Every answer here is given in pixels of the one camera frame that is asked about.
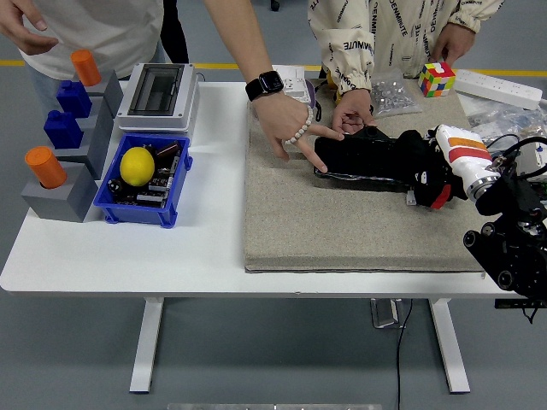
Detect person's left hand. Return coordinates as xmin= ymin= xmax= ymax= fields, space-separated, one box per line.
xmin=428 ymin=20 xmax=476 ymax=65
xmin=251 ymin=90 xmax=346 ymax=174

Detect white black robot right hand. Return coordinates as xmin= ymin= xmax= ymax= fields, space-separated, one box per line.
xmin=412 ymin=123 xmax=493 ymax=189

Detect person's right hand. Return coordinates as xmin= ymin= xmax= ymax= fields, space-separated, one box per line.
xmin=0 ymin=0 xmax=60 ymax=56
xmin=332 ymin=88 xmax=379 ymax=138

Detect glossy black panel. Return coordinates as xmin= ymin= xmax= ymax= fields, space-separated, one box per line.
xmin=313 ymin=126 xmax=428 ymax=196

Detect black table control panel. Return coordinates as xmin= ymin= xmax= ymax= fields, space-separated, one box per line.
xmin=494 ymin=297 xmax=547 ymax=309

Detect yellow tool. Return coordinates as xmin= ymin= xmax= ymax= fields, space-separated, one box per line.
xmin=320 ymin=67 xmax=343 ymax=105

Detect purple oval tray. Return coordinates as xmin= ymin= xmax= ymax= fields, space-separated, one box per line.
xmin=250 ymin=79 xmax=318 ymax=123

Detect clear bag of screws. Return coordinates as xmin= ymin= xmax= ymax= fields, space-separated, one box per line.
xmin=369 ymin=67 xmax=424 ymax=120

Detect black wrist watch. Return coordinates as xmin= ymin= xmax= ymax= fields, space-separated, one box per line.
xmin=244 ymin=70 xmax=285 ymax=103

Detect multicoloured puzzle cube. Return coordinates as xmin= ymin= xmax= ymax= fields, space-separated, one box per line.
xmin=417 ymin=61 xmax=457 ymax=99

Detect clear plastic bags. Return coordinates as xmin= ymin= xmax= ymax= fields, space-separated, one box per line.
xmin=465 ymin=91 xmax=547 ymax=150

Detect white power strip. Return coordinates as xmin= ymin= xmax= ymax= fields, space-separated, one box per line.
xmin=452 ymin=67 xmax=544 ymax=110

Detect white electrical device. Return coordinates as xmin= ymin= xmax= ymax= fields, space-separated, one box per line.
xmin=519 ymin=138 xmax=547 ymax=180

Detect orange cylinder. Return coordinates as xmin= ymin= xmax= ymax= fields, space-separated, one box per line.
xmin=70 ymin=49 xmax=103 ymax=88
xmin=23 ymin=146 xmax=68 ymax=190

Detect blue plastic block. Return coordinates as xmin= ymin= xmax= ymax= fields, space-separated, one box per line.
xmin=56 ymin=79 xmax=93 ymax=120
xmin=44 ymin=110 xmax=85 ymax=150

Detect grey block base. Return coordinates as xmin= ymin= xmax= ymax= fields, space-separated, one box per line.
xmin=75 ymin=97 xmax=115 ymax=146
xmin=19 ymin=161 xmax=100 ymax=224
xmin=47 ymin=123 xmax=113 ymax=180
xmin=73 ymin=67 xmax=124 ymax=120

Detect dark brown cylinder part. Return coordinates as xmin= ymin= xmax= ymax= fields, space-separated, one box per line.
xmin=155 ymin=141 xmax=182 ymax=160

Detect grey-brown mat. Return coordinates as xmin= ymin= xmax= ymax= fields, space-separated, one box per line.
xmin=242 ymin=78 xmax=523 ymax=274

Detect yellow lemon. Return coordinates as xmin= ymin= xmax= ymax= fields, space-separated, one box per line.
xmin=119 ymin=146 xmax=156 ymax=188

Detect blue plastic bin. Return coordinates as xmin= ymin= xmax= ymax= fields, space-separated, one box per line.
xmin=92 ymin=133 xmax=193 ymax=230

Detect silver box under table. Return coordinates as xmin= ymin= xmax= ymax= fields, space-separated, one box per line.
xmin=369 ymin=297 xmax=407 ymax=330

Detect white table leg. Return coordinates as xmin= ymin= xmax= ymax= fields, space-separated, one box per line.
xmin=128 ymin=297 xmax=166 ymax=395
xmin=428 ymin=297 xmax=472 ymax=395

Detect white bead bracelet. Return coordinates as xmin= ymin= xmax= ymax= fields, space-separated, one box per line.
xmin=284 ymin=105 xmax=315 ymax=146

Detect black wrist strap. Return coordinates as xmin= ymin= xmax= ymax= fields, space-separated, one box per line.
xmin=314 ymin=80 xmax=330 ymax=123

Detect looped black cable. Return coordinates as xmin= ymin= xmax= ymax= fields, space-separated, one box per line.
xmin=486 ymin=134 xmax=521 ymax=151

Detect small white wall socket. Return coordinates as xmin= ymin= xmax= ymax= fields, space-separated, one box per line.
xmin=273 ymin=64 xmax=307 ymax=93

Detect grey enclosure with clear lid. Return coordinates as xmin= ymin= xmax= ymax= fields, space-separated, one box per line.
xmin=115 ymin=61 xmax=201 ymax=133

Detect thin black hanging cable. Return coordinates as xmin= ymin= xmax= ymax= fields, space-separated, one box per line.
xmin=522 ymin=298 xmax=540 ymax=325

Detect black cable under table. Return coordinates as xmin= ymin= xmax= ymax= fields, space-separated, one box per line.
xmin=396 ymin=297 xmax=414 ymax=410

